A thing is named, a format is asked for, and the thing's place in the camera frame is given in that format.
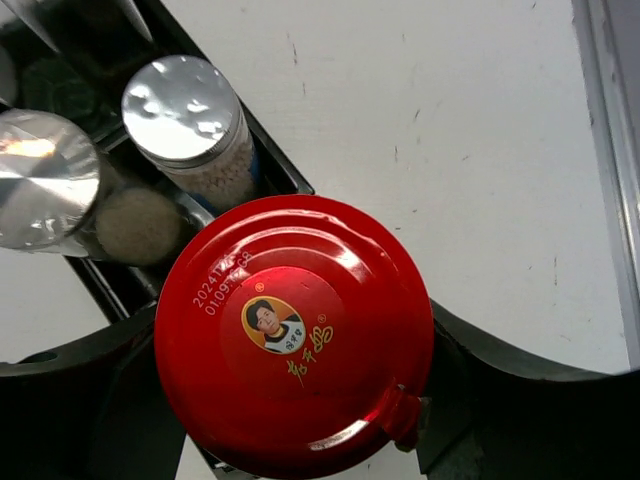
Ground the black three-compartment tray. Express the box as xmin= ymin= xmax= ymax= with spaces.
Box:
xmin=1 ymin=1 xmax=315 ymax=324

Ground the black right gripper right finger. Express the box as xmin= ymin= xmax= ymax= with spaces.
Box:
xmin=417 ymin=304 xmax=639 ymax=479

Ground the silver lid spice jar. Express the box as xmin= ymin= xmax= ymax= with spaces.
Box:
xmin=1 ymin=109 xmax=101 ymax=257

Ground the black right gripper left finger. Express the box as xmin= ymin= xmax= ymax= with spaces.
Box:
xmin=1 ymin=306 xmax=185 ymax=479

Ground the red lid sauce jar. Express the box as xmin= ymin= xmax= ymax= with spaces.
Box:
xmin=154 ymin=194 xmax=435 ymax=479

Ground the blue label spice jar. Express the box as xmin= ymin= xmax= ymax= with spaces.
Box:
xmin=121 ymin=55 xmax=260 ymax=213

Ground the aluminium table frame rail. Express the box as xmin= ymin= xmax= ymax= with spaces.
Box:
xmin=572 ymin=1 xmax=639 ymax=370

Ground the glass bottle with dark sauce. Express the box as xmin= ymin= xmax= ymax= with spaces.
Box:
xmin=1 ymin=1 xmax=153 ymax=53

